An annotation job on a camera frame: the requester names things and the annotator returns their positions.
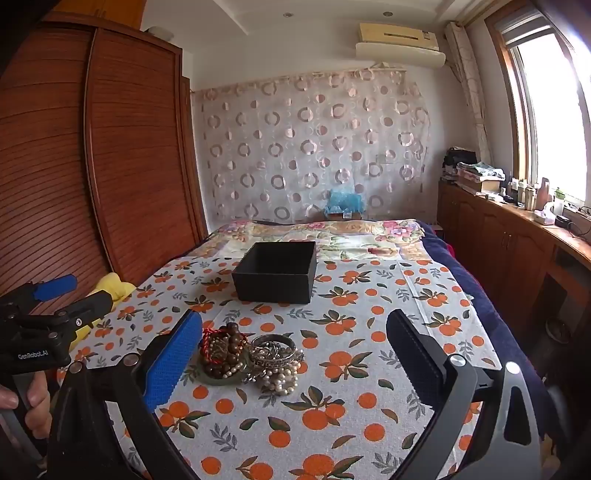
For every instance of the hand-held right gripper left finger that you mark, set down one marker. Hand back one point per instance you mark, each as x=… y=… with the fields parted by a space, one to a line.
x=178 y=364

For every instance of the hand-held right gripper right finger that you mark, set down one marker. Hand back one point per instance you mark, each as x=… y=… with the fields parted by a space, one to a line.
x=418 y=360

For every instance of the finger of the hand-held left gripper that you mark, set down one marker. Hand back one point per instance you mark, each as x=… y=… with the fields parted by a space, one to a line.
x=90 y=307
x=53 y=287

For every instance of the green jade bangle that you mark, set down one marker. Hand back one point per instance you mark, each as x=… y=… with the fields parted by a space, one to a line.
x=217 y=379

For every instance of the silver bangles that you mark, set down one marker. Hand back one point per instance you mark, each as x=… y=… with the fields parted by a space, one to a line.
x=274 y=353

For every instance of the black jewelry box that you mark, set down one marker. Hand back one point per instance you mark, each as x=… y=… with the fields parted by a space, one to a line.
x=272 y=286

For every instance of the person's left hand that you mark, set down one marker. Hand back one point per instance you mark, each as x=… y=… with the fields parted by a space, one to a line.
x=39 y=406

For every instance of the yellow plush toy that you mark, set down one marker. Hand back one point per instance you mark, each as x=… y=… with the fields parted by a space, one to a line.
x=115 y=288

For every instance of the navy blue blanket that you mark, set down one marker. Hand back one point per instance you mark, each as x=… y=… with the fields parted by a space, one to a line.
x=461 y=286

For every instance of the orange print cloth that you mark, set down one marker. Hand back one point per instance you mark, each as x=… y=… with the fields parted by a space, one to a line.
x=323 y=401

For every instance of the wooden slatted wardrobe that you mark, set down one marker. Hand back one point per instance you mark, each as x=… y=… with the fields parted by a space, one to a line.
x=92 y=161

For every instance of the floral blanket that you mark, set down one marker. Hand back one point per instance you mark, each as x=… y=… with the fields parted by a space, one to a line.
x=351 y=240

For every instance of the wooden cabinet counter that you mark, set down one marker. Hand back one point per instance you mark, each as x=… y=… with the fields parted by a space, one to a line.
x=489 y=240

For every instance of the metal waste bin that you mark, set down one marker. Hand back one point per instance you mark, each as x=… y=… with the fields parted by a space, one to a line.
x=558 y=332

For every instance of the blue tissue wrap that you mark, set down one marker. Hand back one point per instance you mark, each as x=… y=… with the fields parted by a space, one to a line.
x=344 y=199

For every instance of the white tissue box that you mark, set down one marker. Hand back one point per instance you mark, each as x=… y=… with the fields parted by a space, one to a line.
x=544 y=217

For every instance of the pile of folded clothes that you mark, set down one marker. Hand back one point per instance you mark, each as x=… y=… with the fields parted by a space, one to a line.
x=471 y=173

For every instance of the green cap bottle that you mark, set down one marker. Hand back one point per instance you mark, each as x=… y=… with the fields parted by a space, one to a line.
x=559 y=203

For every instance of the tied window curtain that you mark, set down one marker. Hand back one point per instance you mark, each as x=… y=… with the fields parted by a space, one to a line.
x=468 y=92

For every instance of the white roller blind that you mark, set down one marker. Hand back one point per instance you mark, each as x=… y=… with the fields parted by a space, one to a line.
x=526 y=30

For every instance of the circle pattern wall curtain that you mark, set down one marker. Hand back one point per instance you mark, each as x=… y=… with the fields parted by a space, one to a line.
x=314 y=147

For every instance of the wooden frame window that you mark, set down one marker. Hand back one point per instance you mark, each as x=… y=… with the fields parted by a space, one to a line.
x=554 y=115

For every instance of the wall air conditioner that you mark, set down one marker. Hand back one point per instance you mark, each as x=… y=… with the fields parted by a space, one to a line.
x=397 y=50

